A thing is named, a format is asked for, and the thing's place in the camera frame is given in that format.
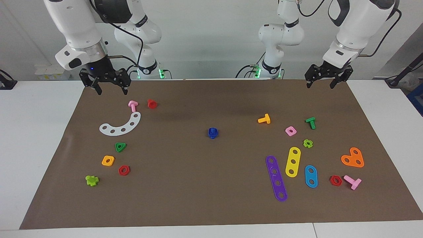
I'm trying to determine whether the white curved five-hole plate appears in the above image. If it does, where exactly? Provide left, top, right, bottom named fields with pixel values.
left=99, top=112, right=141, bottom=136

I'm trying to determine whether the white plastic box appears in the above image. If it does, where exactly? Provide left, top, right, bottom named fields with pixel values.
left=35, top=64, right=71, bottom=80

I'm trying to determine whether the black stand pole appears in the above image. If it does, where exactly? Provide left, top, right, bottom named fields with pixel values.
left=385, top=55, right=423, bottom=87

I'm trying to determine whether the yellow three-hole plastic strip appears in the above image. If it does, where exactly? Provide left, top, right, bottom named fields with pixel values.
left=285, top=147, right=301, bottom=178

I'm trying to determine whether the orange three-hole angled plate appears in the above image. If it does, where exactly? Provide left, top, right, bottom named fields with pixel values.
left=341, top=147, right=365, bottom=168

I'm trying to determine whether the blue plastic crate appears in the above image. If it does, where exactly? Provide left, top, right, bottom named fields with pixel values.
left=407, top=84, right=423, bottom=117

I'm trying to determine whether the black clamp device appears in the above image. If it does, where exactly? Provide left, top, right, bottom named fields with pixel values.
left=0, top=69, right=18, bottom=90

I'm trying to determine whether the blue two-hole plastic strip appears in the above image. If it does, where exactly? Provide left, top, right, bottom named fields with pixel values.
left=304, top=165, right=318, bottom=188

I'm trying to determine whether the purple four-hole plastic strip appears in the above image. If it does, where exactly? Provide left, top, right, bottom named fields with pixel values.
left=265, top=155, right=288, bottom=202

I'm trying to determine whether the brown paper table mat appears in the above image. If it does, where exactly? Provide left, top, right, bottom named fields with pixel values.
left=19, top=79, right=423, bottom=230

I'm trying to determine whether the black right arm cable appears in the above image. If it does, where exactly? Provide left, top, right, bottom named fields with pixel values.
left=89, top=0, right=144, bottom=78

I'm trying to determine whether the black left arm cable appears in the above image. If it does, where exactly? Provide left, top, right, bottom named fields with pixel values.
left=296, top=0, right=403, bottom=58

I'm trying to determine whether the black arm base cable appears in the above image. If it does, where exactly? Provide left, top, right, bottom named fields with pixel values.
left=235, top=64, right=265, bottom=79

